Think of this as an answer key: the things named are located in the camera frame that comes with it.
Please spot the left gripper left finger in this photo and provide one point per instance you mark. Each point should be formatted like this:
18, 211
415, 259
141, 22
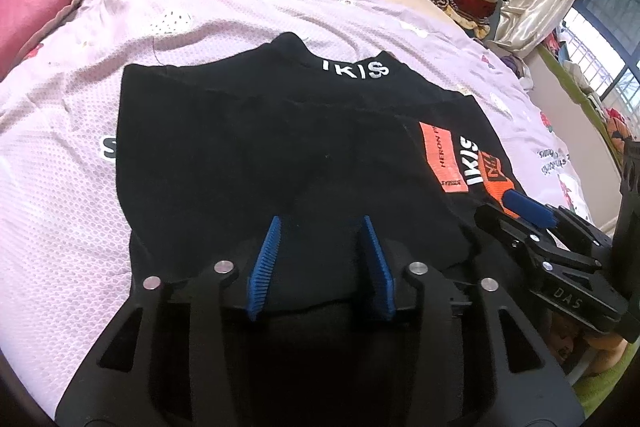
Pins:
161, 361

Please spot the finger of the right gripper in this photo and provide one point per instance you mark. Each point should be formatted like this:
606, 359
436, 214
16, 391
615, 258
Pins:
525, 241
573, 231

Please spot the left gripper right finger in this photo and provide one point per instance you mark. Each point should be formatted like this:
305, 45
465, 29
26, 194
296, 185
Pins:
477, 360

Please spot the black sweater orange cuffs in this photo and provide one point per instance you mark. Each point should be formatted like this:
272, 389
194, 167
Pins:
208, 155

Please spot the pink strawberry bed sheet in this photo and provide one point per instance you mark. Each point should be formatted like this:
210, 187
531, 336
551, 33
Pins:
64, 255

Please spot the green window sill mat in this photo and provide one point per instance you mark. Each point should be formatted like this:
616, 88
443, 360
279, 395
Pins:
579, 97

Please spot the window with bars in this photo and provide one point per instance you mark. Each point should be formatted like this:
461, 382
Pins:
604, 42

